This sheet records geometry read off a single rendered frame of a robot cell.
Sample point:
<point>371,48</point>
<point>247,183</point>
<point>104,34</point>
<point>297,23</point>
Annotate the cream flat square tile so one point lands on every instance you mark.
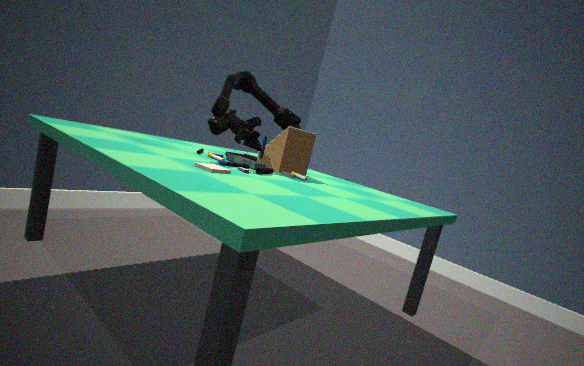
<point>213,168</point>

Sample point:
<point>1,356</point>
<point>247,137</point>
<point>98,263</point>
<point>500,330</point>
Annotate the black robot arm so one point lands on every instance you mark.
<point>247,83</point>

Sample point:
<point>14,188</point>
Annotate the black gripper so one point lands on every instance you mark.
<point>250,137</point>

